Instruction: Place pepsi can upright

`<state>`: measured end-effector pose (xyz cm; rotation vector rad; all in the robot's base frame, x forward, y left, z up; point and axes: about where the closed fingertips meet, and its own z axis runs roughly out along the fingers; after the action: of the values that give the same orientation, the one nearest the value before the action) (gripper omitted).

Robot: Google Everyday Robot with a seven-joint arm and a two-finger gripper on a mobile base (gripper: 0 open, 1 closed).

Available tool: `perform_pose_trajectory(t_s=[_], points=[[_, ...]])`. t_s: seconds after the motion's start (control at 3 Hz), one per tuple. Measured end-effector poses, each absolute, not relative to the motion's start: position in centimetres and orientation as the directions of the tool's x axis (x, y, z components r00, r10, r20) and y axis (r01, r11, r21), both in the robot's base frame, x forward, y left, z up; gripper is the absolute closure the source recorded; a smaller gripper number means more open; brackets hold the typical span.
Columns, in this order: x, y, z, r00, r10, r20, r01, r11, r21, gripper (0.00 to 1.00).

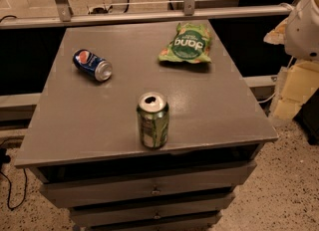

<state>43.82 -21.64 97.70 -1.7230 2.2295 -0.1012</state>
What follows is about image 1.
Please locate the top grey drawer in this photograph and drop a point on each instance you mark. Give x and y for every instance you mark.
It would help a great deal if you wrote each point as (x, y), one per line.
(106, 190)

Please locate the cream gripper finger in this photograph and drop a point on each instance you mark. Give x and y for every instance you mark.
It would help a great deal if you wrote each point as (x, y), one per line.
(300, 84)
(277, 35)

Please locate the green dang chip bag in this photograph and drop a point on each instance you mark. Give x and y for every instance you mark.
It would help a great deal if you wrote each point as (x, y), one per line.
(191, 44)

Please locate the middle grey drawer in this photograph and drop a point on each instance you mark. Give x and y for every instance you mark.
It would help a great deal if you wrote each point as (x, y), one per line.
(159, 209)

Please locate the blue pepsi can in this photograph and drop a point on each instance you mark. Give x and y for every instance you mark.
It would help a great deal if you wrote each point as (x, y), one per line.
(94, 66)

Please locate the metal railing frame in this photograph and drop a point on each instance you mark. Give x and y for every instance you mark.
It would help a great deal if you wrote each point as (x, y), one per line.
(143, 12)

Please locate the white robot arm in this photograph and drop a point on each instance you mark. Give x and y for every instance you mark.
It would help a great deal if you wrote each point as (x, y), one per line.
(299, 34)

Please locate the grey drawer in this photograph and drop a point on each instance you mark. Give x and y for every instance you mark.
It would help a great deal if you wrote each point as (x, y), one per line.
(106, 190)
(159, 209)
(203, 219)

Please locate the bottom grey drawer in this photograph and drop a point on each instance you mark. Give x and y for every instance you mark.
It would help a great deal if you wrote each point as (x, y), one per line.
(203, 219)

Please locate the green soda can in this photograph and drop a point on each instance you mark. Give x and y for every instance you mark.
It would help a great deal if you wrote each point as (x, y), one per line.
(153, 119)

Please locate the grey drawer cabinet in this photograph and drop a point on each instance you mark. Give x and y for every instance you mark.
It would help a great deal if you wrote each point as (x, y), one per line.
(128, 143)

